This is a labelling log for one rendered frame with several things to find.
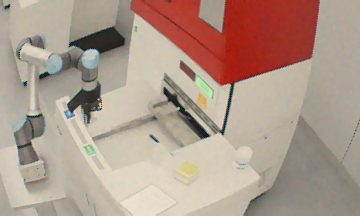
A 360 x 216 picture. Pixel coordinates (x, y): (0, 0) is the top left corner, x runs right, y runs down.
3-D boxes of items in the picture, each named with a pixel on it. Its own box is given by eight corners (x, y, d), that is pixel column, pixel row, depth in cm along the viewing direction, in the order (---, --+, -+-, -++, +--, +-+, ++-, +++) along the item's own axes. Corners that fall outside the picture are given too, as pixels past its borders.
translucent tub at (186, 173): (184, 169, 196) (186, 158, 192) (199, 178, 193) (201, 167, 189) (172, 179, 191) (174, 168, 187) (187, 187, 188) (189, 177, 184)
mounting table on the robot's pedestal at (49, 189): (18, 220, 179) (11, 208, 170) (0, 165, 207) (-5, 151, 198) (78, 210, 198) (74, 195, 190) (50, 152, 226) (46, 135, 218)
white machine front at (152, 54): (131, 59, 275) (140, 6, 249) (219, 153, 226) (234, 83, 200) (127, 61, 273) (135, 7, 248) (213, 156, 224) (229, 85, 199)
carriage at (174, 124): (162, 103, 244) (162, 98, 242) (206, 152, 222) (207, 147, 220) (147, 108, 240) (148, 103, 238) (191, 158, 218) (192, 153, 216)
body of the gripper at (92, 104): (102, 111, 184) (102, 87, 176) (85, 118, 180) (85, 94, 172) (95, 100, 188) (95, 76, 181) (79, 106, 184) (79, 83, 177)
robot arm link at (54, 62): (10, 40, 176) (57, 53, 155) (22, 36, 186) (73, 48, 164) (7, 61, 180) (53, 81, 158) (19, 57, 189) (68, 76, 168)
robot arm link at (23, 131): (13, 146, 188) (7, 122, 187) (27, 141, 199) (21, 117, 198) (22, 145, 182) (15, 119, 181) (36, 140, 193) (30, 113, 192)
